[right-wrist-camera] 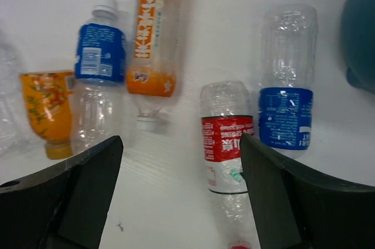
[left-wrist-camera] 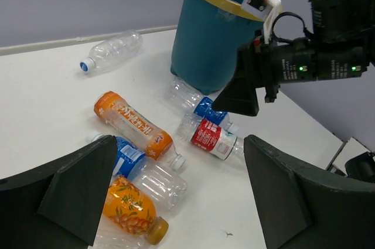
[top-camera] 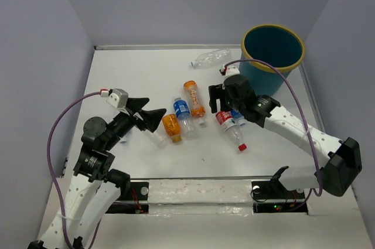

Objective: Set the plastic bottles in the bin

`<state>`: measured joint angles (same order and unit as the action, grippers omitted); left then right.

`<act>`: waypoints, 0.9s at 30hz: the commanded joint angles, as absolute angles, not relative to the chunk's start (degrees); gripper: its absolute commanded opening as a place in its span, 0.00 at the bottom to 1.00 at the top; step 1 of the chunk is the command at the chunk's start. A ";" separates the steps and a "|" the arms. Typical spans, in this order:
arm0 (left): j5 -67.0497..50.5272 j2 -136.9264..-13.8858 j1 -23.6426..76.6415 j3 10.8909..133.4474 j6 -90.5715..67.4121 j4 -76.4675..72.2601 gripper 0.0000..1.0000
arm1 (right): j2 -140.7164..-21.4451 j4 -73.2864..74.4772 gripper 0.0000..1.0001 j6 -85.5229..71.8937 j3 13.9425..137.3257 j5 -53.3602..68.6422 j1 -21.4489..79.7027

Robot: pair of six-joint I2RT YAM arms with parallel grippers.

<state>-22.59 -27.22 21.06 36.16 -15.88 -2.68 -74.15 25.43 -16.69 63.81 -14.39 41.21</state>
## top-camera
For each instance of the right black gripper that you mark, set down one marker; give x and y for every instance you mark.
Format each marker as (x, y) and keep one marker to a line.
(217, 91)

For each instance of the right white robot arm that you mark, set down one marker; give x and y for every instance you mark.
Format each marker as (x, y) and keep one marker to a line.
(337, 162)

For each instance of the short orange juice bottle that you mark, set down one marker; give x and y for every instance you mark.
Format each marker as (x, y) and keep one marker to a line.
(172, 127)

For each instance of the blue cap bottle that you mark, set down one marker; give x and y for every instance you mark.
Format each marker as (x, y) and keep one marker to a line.
(125, 139)
(239, 119)

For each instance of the clear bottle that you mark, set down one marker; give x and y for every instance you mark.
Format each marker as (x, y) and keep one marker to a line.
(213, 58)
(156, 138)

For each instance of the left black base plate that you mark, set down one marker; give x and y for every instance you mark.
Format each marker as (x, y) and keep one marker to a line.
(132, 200)

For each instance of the blue bin yellow rim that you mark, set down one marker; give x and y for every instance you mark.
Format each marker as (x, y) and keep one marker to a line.
(275, 45)

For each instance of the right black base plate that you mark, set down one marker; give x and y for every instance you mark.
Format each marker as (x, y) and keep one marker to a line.
(274, 198)

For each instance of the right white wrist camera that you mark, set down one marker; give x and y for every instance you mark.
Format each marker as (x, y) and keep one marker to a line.
(230, 70)

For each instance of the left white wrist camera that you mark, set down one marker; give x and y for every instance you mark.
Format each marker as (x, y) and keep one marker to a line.
(118, 98)

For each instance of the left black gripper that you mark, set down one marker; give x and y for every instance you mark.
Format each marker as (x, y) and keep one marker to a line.
(152, 118)

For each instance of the blue label water bottle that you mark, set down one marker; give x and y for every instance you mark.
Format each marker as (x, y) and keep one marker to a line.
(182, 113)

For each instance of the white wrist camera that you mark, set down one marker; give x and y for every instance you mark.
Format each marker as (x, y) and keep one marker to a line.
(230, 70)
(118, 98)

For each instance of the red label red cap bottle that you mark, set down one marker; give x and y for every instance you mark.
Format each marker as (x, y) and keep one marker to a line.
(231, 129)

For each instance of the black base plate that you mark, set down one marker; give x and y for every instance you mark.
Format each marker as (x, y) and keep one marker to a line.
(132, 200)
(274, 198)

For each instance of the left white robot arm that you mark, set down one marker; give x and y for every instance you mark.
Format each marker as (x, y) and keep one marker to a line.
(95, 185)

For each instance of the tall orange drink bottle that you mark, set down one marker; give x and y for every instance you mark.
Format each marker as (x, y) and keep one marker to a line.
(197, 109)

